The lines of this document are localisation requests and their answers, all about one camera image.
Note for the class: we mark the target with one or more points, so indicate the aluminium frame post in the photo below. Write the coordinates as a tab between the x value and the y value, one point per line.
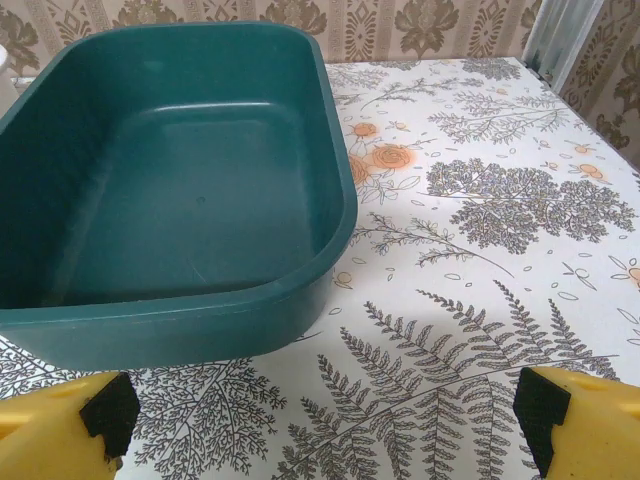
565	35

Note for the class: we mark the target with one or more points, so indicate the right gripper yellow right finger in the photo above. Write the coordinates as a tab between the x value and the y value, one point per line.
595	430

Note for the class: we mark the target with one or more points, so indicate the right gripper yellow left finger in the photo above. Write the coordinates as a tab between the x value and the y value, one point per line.
45	430

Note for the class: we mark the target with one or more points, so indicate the dark green plastic bin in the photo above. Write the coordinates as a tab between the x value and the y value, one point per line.
175	200

